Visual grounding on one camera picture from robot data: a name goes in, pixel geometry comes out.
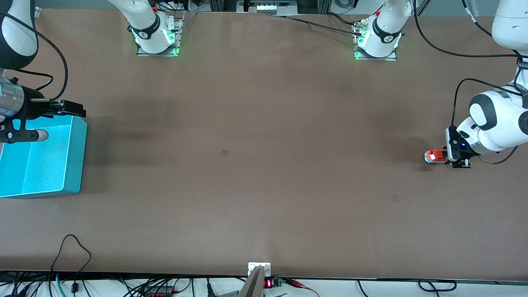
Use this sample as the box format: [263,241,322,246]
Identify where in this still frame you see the orange toy bus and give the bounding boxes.
[424,148,451,165]

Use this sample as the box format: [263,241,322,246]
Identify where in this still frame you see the blue plastic box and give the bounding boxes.
[0,115,88,199]

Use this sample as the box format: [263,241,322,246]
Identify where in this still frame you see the grey orange power device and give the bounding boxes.
[142,286,174,297]

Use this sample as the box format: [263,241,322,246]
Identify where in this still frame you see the grey metal bar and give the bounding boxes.
[238,266,265,297]

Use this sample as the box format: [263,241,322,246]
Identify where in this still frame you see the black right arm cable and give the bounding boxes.
[0,12,69,101]

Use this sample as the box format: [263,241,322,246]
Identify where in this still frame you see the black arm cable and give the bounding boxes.
[412,0,528,165]
[0,12,69,101]

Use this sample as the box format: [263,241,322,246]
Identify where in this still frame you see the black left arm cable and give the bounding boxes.
[412,0,528,165]

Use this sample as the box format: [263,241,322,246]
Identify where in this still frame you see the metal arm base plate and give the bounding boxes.
[136,12,185,57]
[353,19,398,61]

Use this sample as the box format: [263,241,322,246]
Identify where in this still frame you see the black coiled cable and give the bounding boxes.
[357,280,457,294]

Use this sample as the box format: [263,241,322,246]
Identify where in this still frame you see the black looped cable with plug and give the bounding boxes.
[50,234,92,294]

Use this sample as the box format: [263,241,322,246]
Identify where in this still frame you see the black cable across table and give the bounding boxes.
[264,12,365,38]

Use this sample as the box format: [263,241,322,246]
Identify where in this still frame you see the red clip wires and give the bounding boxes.
[283,279,321,297]

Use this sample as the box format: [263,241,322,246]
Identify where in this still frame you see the aluminium frame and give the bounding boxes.
[208,0,332,14]

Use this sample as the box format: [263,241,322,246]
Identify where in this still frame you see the white mounting bracket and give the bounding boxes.
[248,262,271,277]

